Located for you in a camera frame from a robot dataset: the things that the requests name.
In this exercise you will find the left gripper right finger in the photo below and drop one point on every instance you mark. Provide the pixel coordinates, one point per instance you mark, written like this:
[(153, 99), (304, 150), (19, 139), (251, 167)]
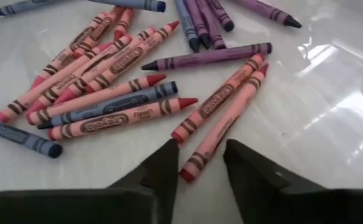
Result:
[(262, 199)]

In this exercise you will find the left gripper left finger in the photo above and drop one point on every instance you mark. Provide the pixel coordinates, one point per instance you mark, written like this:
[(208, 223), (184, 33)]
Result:
[(156, 186)]

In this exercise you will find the red crayon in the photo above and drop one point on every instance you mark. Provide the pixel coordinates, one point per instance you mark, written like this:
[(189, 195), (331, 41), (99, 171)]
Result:
[(225, 124), (122, 59), (124, 23), (218, 99), (97, 99), (122, 118), (85, 40), (91, 68)]

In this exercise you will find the blue crayon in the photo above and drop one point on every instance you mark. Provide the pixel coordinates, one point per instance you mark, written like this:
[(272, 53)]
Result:
[(23, 6), (187, 25), (110, 105), (20, 137), (131, 3)]

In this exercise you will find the purple crayon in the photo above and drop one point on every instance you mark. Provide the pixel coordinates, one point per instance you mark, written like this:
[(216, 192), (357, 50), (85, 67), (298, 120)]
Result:
[(209, 57), (222, 15), (212, 28), (197, 21), (268, 12)]

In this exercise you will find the pink crayon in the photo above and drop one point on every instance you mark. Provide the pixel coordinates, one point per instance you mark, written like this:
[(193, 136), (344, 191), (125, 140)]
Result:
[(54, 81)]

